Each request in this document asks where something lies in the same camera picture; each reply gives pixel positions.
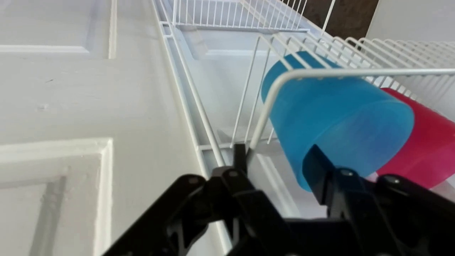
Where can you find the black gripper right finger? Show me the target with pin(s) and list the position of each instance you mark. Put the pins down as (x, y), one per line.
(378, 213)

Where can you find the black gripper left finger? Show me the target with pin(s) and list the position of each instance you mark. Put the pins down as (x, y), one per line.
(189, 213)

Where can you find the blue plastic cup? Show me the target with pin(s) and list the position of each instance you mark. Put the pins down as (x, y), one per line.
(341, 122)

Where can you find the pink plastic cup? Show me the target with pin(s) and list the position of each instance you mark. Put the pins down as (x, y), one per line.
(427, 142)

